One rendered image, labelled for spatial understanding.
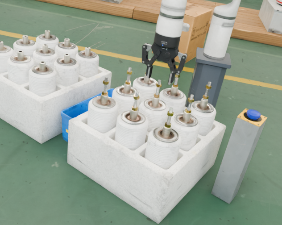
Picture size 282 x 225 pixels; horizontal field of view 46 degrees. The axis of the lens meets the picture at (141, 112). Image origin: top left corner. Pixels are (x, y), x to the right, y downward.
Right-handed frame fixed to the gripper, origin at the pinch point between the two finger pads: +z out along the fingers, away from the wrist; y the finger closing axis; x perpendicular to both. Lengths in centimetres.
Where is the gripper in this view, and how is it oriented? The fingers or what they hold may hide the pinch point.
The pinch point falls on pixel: (159, 77)
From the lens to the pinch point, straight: 105.5
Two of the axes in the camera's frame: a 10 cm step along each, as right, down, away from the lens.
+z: -1.4, 8.5, 5.1
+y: 9.2, 3.0, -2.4
